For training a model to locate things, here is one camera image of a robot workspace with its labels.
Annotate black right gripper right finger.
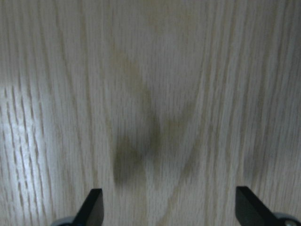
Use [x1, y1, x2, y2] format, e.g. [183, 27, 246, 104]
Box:
[235, 186, 282, 226]

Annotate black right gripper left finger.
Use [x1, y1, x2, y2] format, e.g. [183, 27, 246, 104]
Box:
[71, 188, 104, 226]

